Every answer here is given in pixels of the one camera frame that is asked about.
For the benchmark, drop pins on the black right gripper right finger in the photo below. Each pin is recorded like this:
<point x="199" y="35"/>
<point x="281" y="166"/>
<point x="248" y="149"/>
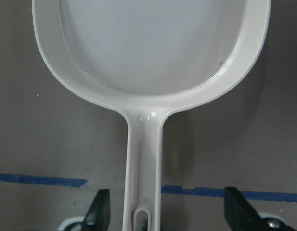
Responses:
<point x="239" y="214"/>

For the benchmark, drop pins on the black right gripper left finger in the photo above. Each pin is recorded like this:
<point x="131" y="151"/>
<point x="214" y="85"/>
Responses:
<point x="98" y="215"/>

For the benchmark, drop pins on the cream plastic dustpan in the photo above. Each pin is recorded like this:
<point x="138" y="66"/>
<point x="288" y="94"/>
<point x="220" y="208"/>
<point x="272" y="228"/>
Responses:
<point x="149" y="59"/>

